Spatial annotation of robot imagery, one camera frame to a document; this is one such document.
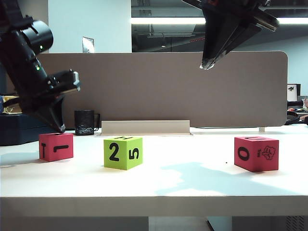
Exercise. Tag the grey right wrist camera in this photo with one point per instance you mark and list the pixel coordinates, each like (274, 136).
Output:
(192, 3)

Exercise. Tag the white divider foot bracket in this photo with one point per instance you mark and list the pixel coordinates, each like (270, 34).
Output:
(261, 129)

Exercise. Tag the dark blue hard case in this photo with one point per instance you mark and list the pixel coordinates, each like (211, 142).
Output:
(14, 134)

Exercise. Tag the pink foam block number 1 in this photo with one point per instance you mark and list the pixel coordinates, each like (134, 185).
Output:
(56, 150)

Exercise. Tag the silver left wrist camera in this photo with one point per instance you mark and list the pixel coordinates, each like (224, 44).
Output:
(76, 80)

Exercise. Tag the small white desk figurine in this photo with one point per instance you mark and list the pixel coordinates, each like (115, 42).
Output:
(305, 103)

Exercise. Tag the brown fabric desk divider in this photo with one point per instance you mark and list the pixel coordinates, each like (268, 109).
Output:
(154, 89)

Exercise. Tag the grey perforated cabinet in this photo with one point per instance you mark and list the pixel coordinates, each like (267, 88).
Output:
(296, 223)

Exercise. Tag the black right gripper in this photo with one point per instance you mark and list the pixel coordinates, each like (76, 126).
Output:
(240, 10)

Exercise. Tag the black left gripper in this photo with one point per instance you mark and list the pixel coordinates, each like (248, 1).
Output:
(53, 89)

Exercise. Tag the black mug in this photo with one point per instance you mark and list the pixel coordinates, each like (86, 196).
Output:
(84, 122)

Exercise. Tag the green foam block number 2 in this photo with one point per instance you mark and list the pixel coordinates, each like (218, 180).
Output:
(120, 163)

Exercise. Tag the red led ceiling sign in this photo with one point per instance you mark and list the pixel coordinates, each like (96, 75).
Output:
(197, 40)

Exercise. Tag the black round tray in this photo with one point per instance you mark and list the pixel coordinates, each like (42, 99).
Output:
(292, 119)

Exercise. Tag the pink foam block number 0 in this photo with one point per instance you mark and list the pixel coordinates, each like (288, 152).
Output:
(252, 158)

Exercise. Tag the yellow patterned flat box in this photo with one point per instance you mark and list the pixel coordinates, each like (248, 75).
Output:
(10, 98)

